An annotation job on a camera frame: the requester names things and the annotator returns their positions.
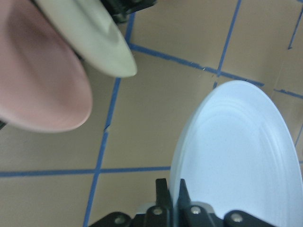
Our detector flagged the cream plate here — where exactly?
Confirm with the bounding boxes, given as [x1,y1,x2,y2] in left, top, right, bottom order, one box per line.
[36,0,137,78]

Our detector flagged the blue plate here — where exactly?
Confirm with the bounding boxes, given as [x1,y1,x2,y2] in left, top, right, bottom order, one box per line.
[169,80,303,227]

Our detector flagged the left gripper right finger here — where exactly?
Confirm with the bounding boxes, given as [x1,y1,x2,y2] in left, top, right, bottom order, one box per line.
[178,179,196,227]

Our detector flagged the pink plate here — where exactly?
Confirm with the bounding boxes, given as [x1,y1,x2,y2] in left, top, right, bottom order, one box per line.
[0,0,92,132]

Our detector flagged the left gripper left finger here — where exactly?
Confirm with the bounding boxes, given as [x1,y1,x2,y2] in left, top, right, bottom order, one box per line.
[155,178,173,227]

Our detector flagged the black dish rack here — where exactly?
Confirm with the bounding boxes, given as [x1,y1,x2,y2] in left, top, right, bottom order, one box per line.
[100,0,157,24]

